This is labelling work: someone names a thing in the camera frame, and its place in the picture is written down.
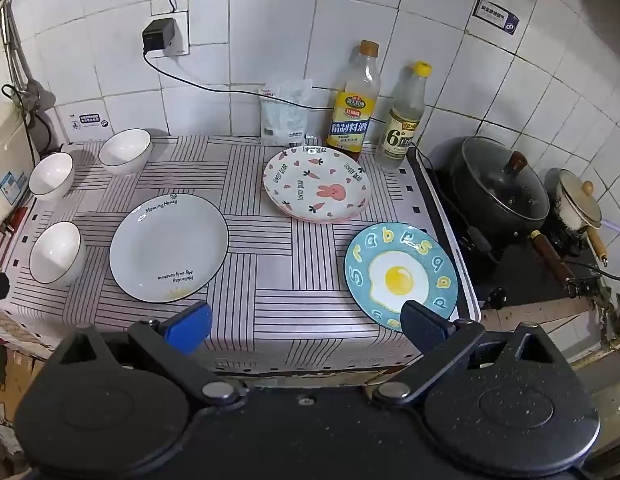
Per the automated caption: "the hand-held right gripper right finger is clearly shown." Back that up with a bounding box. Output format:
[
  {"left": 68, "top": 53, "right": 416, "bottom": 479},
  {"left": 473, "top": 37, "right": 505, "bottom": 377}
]
[{"left": 372, "top": 300, "right": 573, "bottom": 408}]

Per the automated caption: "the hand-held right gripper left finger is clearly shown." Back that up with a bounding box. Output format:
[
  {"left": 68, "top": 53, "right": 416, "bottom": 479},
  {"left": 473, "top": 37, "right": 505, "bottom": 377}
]
[{"left": 50, "top": 301, "right": 248, "bottom": 408}]

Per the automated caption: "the white bowl black rim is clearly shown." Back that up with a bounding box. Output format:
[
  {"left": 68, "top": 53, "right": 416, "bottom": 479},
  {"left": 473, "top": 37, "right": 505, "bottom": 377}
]
[
  {"left": 29, "top": 221, "right": 87, "bottom": 288},
  {"left": 28, "top": 151, "right": 75, "bottom": 201},
  {"left": 98, "top": 128, "right": 153, "bottom": 176}
]

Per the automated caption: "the blue fried egg plate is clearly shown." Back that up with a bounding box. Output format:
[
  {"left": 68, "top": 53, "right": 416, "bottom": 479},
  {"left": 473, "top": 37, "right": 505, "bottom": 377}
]
[{"left": 344, "top": 222, "right": 459, "bottom": 333}]

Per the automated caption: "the large white plate black rim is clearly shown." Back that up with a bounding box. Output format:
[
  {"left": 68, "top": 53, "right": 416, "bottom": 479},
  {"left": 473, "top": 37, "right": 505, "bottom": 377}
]
[{"left": 108, "top": 193, "right": 230, "bottom": 304}]

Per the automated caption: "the striped white tablecloth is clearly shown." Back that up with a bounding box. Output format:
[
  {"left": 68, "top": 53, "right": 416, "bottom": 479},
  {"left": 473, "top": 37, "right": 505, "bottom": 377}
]
[{"left": 0, "top": 135, "right": 483, "bottom": 376}]

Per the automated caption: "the black stove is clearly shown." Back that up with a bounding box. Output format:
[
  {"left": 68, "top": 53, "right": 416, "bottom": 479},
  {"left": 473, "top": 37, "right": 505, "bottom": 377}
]
[{"left": 424, "top": 160, "right": 613, "bottom": 313}]

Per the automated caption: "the black pot with glass lid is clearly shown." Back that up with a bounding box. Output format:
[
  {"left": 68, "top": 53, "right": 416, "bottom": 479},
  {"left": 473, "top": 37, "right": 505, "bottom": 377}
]
[{"left": 430, "top": 136, "right": 577, "bottom": 287}]

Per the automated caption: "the white rice cooker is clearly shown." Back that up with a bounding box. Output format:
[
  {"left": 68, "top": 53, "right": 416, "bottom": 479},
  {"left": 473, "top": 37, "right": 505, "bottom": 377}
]
[{"left": 0, "top": 92, "right": 40, "bottom": 231}]

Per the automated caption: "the pink plate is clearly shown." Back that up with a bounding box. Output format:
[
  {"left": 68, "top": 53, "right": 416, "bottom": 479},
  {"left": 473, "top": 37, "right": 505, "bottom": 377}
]
[{"left": 269, "top": 195, "right": 371, "bottom": 225}]

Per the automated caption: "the glass wok lid wooden knob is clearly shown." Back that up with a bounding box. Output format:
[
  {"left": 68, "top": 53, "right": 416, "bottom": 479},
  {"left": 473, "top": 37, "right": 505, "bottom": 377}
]
[{"left": 460, "top": 136, "right": 550, "bottom": 222}]

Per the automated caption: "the rabbit carrot print plate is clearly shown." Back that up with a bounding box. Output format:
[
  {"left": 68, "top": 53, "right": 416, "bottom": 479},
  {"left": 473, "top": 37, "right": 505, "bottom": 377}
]
[{"left": 263, "top": 145, "right": 373, "bottom": 221}]

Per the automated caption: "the small cream enamel pot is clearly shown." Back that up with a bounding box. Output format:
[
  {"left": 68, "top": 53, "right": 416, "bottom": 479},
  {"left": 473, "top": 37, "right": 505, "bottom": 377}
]
[{"left": 554, "top": 170, "right": 610, "bottom": 267}]

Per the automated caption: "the clear vinegar bottle yellow cap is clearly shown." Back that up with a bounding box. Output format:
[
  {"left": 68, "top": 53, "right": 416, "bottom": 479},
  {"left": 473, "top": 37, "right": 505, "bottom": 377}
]
[{"left": 375, "top": 61, "right": 433, "bottom": 170}]

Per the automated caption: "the cream enamel pot lid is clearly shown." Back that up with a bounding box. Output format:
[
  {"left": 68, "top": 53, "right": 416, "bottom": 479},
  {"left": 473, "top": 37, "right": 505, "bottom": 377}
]
[{"left": 560, "top": 169, "right": 604, "bottom": 229}]

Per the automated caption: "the cooking wine bottle yellow label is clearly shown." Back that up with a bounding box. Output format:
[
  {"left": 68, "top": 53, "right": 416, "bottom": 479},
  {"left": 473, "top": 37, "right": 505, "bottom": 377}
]
[{"left": 327, "top": 40, "right": 381, "bottom": 161}]

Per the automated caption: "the white salt bag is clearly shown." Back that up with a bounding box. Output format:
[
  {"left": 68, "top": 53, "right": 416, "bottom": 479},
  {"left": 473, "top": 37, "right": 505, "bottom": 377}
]
[{"left": 258, "top": 79, "right": 315, "bottom": 147}]

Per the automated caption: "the black power adapter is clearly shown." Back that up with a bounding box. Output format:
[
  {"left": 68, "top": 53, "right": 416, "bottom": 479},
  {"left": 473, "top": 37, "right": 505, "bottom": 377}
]
[{"left": 141, "top": 17, "right": 177, "bottom": 56}]

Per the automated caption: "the wide wall sticker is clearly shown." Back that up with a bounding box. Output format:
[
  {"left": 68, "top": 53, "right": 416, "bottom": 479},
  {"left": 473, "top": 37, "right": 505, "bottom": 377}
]
[{"left": 70, "top": 111, "right": 110, "bottom": 132}]

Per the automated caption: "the black adapter cable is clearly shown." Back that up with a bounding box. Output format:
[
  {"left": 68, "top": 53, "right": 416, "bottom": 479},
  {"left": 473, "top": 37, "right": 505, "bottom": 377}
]
[{"left": 142, "top": 50, "right": 351, "bottom": 100}]

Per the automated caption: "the white wall socket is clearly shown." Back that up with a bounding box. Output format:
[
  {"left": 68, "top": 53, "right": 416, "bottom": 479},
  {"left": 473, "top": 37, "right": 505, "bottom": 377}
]
[{"left": 150, "top": 9, "right": 191, "bottom": 58}]

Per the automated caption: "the purple white wall sticker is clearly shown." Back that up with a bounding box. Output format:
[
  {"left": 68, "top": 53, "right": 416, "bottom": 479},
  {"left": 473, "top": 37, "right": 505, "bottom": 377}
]
[{"left": 472, "top": 0, "right": 520, "bottom": 36}]

